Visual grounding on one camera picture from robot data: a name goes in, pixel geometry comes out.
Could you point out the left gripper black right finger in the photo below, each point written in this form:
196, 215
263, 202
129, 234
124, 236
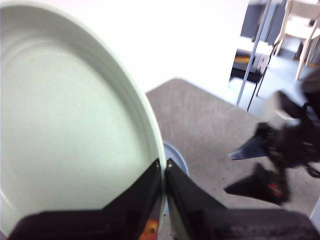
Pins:
225, 225

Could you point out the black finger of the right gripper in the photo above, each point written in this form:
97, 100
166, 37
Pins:
262, 185
255, 148

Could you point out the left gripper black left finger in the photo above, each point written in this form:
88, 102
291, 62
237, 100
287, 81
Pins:
120, 220

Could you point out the red yellow apple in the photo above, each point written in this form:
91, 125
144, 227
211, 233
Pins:
150, 230

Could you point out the green plate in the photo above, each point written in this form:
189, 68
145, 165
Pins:
62, 112

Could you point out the blue plate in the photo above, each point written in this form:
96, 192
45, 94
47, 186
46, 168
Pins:
178, 160

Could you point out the pale wooden chair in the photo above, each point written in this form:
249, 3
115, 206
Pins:
295, 25

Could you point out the dark grey cabinet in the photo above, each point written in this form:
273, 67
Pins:
250, 20

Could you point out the pale grey camera box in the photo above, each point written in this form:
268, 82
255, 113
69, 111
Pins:
271, 110

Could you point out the grey metal post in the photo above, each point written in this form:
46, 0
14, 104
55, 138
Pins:
250, 62

